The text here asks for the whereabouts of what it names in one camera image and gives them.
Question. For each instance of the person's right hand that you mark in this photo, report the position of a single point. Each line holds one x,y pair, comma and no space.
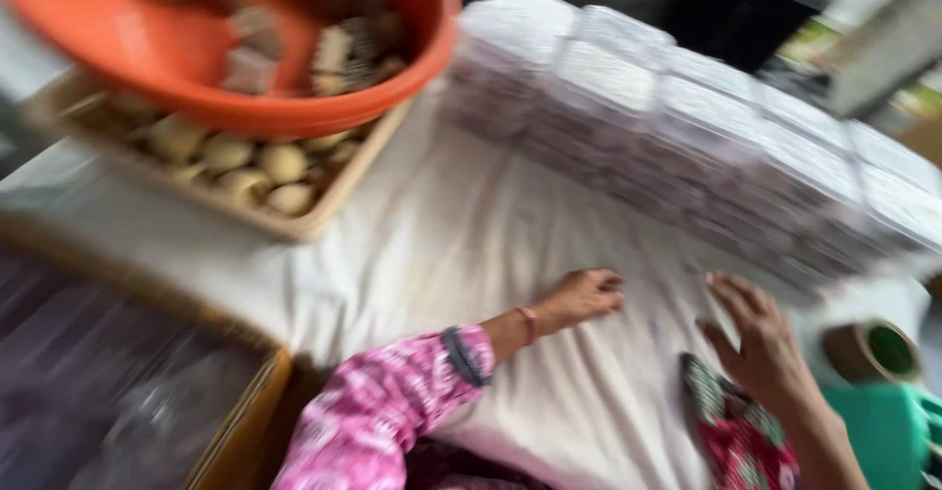
765,350

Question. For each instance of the person's left hand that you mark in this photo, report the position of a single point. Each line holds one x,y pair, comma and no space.
578,299

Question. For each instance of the person's left fingers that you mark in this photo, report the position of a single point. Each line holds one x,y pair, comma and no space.
607,288

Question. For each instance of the white table cloth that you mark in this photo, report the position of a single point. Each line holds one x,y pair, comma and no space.
456,254

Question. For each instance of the stack of clear plastic packets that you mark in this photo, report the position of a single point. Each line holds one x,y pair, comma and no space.
662,122

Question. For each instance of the red green patterned cloth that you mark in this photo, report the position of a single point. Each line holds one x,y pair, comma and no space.
736,438

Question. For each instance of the brown tape roll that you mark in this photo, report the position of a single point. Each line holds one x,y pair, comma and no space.
854,354

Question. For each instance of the shallow wooden tray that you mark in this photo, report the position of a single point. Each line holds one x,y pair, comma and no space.
324,214

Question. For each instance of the green plastic basket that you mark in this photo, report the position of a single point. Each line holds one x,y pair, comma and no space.
883,431

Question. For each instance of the heap of round beige balls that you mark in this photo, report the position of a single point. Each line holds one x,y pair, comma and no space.
283,162

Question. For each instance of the pile of brown patterned pieces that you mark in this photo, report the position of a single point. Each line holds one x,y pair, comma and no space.
346,52

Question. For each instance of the brown cardboard box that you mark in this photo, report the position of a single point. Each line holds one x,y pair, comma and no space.
257,402

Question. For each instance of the white box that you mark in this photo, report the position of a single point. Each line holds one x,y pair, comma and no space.
890,41

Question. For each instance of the orange plastic basin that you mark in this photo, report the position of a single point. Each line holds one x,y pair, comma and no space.
184,70

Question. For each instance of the heap of clear plastic bags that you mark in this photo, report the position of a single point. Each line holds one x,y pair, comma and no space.
110,387

